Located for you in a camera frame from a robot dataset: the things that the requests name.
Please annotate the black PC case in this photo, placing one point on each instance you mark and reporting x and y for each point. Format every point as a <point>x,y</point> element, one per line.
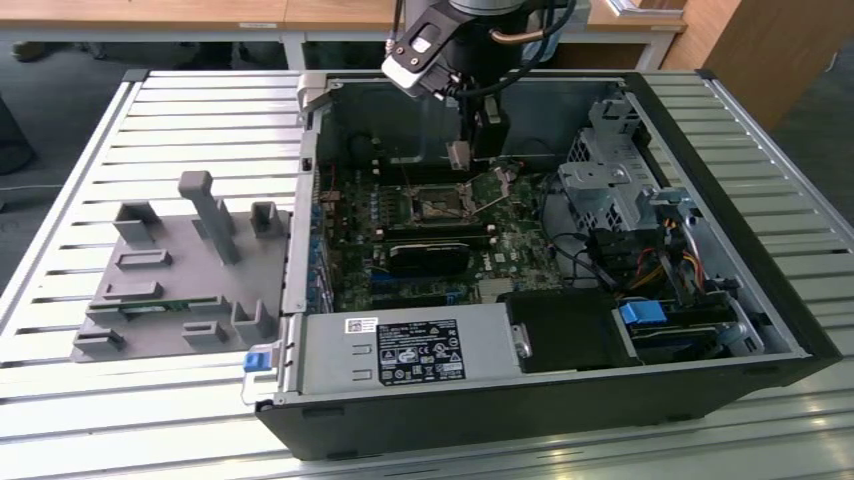
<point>467,425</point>

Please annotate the grey power supply unit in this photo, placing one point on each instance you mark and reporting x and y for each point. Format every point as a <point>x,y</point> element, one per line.
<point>327,360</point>

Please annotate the stack of papers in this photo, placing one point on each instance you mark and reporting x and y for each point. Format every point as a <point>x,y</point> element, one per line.
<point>630,6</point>

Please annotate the grey case release latch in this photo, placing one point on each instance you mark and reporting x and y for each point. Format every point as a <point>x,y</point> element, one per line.
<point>311,92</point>

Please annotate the graphics card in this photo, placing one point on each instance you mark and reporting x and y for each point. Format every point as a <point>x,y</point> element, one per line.
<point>427,260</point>

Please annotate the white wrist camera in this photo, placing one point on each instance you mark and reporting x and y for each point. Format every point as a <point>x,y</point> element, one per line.
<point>416,55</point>

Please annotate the silver CPU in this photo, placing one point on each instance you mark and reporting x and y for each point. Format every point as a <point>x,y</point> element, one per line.
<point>458,155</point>

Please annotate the brown shoe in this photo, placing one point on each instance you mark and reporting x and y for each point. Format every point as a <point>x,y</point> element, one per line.
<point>30,52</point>

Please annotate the blue disk carrier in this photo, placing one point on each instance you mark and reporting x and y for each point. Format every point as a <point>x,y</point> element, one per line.
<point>642,315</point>

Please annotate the wooden cabinet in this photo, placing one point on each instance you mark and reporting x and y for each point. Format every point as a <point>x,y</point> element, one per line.
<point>774,55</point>

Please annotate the blue case latch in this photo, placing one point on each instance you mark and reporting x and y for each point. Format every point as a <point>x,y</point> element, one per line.
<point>259,362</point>

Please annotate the pale blue teach pendant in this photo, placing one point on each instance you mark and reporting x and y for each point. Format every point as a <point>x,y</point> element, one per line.
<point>543,52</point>

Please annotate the black plastic shroud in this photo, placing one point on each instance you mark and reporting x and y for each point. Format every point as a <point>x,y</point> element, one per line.
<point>567,330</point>

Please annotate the grey parts rack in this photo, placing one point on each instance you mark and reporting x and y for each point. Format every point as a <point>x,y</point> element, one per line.
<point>180,295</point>

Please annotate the silver drive cage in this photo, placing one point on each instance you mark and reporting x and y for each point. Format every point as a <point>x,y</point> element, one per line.
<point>594,195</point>

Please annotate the green RAM stick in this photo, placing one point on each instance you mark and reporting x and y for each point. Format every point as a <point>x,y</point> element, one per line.
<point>167,306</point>

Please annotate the green motherboard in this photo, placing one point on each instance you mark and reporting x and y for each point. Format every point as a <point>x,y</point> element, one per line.
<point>527,250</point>

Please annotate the CPU socket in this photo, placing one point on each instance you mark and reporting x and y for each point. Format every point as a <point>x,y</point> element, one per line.
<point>441,205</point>

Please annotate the silver chipset heatsink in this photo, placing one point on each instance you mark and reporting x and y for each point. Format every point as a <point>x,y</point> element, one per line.
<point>495,290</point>

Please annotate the black plastic bracket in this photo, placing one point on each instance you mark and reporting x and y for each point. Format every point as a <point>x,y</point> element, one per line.
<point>610,240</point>

